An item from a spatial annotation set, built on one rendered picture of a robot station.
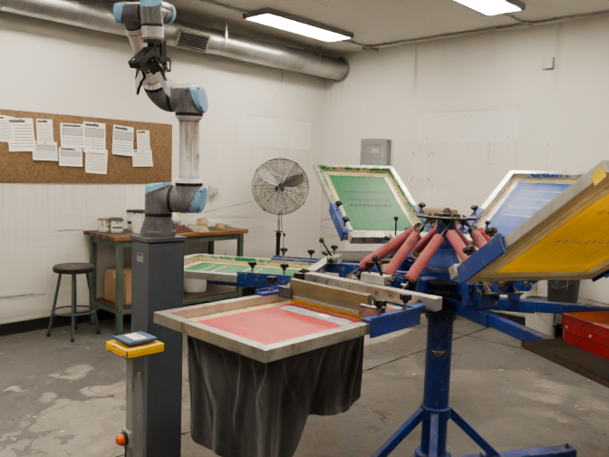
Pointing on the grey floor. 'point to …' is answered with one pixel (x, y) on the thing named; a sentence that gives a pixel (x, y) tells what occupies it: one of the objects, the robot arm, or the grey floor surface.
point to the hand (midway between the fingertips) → (151, 96)
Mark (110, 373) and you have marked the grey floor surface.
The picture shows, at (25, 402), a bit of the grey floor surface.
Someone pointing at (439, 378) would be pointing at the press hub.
